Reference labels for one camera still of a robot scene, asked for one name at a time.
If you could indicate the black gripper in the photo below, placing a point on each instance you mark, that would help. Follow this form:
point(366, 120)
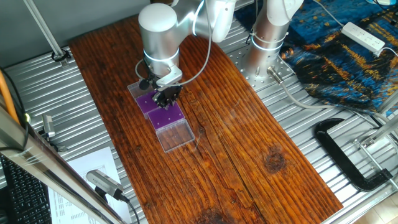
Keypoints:
point(169, 93)

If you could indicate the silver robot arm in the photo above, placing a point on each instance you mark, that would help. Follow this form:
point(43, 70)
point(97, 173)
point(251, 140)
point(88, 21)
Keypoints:
point(158, 37)

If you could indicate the purple pipette tip box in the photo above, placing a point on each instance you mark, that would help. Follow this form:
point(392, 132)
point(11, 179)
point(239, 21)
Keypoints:
point(144, 109)
point(176, 116)

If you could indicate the brown wooden board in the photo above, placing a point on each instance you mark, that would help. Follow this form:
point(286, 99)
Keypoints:
point(217, 140)

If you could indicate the printed white paper sheet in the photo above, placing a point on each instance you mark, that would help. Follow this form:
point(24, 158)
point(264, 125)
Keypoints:
point(93, 161)

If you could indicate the orange tube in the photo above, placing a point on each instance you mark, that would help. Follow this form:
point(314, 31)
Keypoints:
point(5, 93)

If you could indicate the black keyboard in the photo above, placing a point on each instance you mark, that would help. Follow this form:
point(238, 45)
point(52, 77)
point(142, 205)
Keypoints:
point(25, 199)

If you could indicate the blue starry patterned cloth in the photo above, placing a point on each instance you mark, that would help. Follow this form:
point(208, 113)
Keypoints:
point(342, 71)

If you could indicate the black C-clamp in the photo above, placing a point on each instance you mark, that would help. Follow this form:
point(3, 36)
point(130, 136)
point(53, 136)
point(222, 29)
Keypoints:
point(337, 157)

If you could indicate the white power strip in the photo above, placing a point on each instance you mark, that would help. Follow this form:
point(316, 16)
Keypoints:
point(362, 36)

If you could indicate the thin metal rod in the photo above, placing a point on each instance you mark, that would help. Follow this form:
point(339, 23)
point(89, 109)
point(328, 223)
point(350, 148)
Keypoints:
point(373, 160)

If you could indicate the aluminium profile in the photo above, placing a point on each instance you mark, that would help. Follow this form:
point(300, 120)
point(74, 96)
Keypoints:
point(382, 129)

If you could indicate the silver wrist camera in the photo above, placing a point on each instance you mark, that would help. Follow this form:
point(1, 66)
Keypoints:
point(170, 77)

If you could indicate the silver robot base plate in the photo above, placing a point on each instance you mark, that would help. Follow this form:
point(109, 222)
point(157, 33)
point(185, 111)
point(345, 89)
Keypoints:
point(258, 83)

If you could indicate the silver depth camera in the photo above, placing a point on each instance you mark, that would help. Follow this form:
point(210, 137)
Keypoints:
point(104, 183)
point(48, 126)

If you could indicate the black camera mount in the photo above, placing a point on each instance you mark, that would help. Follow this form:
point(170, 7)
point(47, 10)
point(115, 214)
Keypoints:
point(54, 145)

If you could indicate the aluminium frame bar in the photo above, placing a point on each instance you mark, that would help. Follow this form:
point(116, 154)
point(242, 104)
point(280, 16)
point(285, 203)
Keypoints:
point(46, 166)

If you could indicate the thin aluminium post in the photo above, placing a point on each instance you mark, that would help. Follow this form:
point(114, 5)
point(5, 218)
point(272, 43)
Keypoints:
point(44, 28)

